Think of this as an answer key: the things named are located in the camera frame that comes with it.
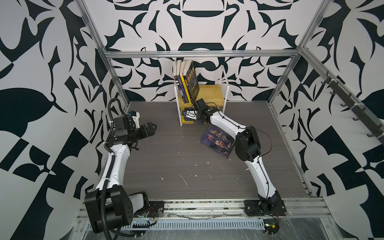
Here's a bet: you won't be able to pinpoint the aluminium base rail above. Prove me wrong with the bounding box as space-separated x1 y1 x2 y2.
76 197 331 220

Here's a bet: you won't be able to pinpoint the black hook rail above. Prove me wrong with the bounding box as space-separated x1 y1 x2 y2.
322 71 384 145

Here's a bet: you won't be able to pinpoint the white cable duct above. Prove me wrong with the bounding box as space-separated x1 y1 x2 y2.
122 219 265 231

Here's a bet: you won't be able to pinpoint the black Murphy's law book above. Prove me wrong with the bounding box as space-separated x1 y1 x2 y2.
186 60 200 104

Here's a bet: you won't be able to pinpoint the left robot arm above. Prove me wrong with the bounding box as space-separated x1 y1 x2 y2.
85 111 157 240

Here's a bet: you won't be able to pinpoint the black corrugated cable hose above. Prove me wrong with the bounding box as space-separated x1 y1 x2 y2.
100 97 157 240

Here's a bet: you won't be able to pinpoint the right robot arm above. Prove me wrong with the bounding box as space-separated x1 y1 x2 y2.
194 99 286 216

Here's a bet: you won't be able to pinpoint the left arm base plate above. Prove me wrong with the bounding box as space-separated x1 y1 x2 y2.
134 201 165 218

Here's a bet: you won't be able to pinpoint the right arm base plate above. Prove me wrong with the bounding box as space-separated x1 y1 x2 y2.
244 200 287 217

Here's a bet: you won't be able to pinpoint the purple Guiguzi portrait book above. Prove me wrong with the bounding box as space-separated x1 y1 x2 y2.
176 60 189 104

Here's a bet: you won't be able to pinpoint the small electronics board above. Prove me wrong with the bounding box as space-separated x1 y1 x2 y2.
263 219 280 236

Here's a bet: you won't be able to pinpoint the aluminium frame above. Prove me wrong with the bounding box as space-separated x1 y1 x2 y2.
73 0 384 145

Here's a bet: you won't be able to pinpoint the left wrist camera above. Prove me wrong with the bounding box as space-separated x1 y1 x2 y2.
129 111 140 129

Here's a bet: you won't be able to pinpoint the white wooden bookshelf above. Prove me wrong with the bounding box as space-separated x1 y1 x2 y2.
174 66 230 127

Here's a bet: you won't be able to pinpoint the navy book yellow label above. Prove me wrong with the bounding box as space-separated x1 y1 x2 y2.
182 108 197 122

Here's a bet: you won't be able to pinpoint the yellow cartoon cover book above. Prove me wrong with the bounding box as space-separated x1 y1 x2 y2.
180 60 192 104

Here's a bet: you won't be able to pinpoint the black book leaning on shelf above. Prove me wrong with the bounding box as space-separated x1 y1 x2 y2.
172 61 179 86

